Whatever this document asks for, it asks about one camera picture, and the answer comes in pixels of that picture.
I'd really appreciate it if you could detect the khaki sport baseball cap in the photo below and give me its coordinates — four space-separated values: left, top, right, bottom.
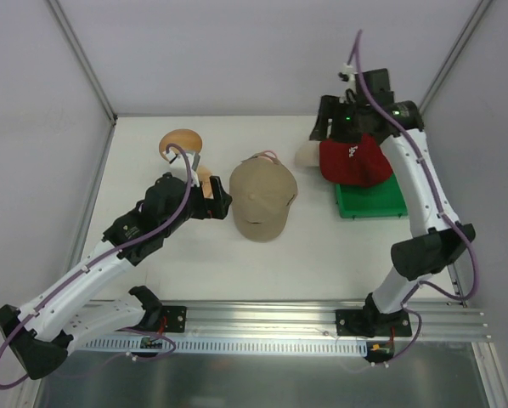
229 164 293 243

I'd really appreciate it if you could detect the red baseball cap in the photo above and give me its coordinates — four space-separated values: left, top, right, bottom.
319 133 393 188

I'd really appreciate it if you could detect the pink baseball cap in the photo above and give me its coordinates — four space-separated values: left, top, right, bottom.
241 149 300 205

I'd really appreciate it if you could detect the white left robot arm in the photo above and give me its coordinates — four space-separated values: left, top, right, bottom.
0 173 232 380

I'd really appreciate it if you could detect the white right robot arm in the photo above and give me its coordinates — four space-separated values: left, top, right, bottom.
309 65 476 337

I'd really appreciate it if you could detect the cream beige baseball cap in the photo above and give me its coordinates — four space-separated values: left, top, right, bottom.
294 140 320 167

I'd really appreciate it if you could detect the wooden hat stand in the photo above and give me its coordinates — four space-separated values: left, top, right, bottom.
159 128 212 198

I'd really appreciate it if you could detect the green plastic tray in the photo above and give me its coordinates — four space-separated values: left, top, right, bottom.
335 175 408 219

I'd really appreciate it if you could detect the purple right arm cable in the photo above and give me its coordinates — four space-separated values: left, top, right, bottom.
347 28 480 370

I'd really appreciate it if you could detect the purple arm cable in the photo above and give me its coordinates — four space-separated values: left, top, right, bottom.
347 28 480 370
0 143 195 390

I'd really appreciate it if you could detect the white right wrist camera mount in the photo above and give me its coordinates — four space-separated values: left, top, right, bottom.
338 64 357 84

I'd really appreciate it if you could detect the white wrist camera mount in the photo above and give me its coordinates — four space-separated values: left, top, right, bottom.
338 64 357 84
165 147 200 187

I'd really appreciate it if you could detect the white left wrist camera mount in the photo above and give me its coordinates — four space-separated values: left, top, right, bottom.
165 147 200 187

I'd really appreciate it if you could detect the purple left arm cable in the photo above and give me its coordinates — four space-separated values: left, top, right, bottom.
0 143 195 390

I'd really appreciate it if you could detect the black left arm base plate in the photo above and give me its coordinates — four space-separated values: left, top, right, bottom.
137 305 188 334

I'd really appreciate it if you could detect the aluminium mounting rail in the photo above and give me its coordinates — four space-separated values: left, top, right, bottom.
39 299 492 343

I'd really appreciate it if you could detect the white slotted cable duct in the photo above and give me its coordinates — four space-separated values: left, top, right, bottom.
81 335 368 357

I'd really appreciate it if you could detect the left aluminium frame post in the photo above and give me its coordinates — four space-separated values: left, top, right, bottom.
44 0 117 126

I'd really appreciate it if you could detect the aluminium frame post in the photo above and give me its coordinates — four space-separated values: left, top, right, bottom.
44 0 117 126
419 0 494 115

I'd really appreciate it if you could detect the right aluminium frame post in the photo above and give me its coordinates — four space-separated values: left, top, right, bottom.
419 0 494 115

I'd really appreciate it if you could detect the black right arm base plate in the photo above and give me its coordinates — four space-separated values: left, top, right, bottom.
336 309 412 338

